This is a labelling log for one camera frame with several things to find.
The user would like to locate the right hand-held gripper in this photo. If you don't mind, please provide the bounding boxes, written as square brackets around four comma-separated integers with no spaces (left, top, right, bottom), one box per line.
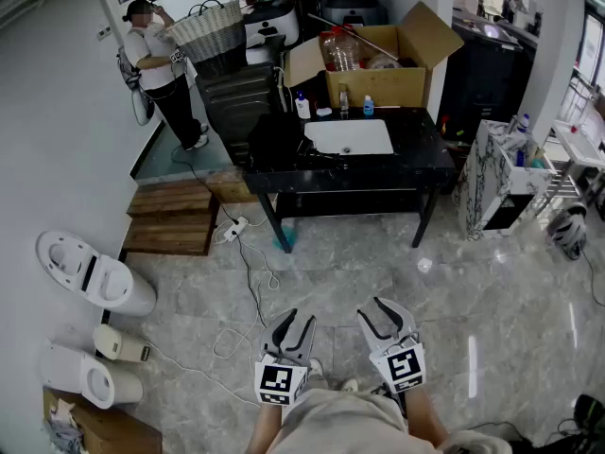
[356,296,427,395]

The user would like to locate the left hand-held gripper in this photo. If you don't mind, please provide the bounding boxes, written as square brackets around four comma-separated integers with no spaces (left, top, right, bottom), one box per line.
[253,307,317,407]

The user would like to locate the black cloth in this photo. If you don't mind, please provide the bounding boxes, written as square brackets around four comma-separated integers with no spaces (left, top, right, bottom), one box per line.
[246,113,313,169]

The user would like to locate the person's left forearm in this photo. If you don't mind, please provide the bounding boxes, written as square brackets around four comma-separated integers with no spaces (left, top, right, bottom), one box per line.
[245,400,285,454]

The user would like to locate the person's right forearm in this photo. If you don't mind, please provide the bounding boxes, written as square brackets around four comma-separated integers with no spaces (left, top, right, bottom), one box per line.
[404,388,451,449]

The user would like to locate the person's beige clothing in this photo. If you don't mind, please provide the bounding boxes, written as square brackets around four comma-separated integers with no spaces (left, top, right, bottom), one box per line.
[267,388,521,454]

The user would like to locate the blue floor cloth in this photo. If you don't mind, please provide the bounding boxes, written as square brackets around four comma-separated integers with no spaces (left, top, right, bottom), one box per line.
[272,224,299,251]

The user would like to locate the white power strip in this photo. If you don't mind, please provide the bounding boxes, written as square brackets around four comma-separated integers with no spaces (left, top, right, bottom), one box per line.
[222,216,250,243]

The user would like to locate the wooden slat steps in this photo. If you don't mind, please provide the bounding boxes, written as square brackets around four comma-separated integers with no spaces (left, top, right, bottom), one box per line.
[123,180,259,257]

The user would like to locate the beige box appliance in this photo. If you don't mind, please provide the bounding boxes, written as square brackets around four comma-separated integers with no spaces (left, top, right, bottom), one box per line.
[93,323,152,363]

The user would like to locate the black vanity table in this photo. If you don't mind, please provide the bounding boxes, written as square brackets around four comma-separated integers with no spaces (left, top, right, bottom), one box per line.
[241,105,456,254]

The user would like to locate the marble pattern cabinet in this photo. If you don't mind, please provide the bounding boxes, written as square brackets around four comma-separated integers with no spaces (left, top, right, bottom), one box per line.
[456,119,559,241]

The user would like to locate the white sink basin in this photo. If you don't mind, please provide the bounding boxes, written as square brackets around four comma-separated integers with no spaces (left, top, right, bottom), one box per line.
[303,118,395,156]

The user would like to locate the white toilet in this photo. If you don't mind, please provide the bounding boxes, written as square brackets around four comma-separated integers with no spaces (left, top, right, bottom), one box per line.
[38,342,145,410]

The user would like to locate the white toilet open lid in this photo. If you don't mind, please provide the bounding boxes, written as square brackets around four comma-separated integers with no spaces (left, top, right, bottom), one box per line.
[36,230,158,318]

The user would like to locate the white helmet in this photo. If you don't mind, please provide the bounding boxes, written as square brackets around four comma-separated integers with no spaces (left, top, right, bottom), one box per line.
[547,201,589,261]

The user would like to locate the dark grey washing machine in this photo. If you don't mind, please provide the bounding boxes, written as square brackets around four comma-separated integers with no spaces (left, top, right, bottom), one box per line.
[195,61,287,167]

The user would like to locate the large open cardboard box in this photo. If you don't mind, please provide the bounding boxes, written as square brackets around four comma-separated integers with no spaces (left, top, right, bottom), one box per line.
[283,1,465,109]

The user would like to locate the black cabinet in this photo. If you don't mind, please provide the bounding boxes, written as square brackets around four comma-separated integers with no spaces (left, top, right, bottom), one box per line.
[437,14,527,144]

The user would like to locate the clear plastic jug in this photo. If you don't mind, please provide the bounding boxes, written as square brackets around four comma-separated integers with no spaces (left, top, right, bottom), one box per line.
[320,25,363,73]

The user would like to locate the long metal rod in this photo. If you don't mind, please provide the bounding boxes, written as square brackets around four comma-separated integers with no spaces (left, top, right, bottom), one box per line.
[307,13,401,61]

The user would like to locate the woven two-tone basket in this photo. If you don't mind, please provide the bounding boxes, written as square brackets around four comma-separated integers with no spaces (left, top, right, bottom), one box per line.
[168,0,248,79]

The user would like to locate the white round appliance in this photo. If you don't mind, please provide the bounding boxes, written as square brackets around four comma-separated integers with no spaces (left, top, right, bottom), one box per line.
[243,0,302,65]

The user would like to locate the black floor cable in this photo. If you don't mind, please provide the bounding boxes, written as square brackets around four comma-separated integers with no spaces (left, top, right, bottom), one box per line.
[170,144,269,330]

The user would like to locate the white wire rack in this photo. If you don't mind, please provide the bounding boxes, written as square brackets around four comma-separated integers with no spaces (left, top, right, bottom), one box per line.
[550,120,605,207]

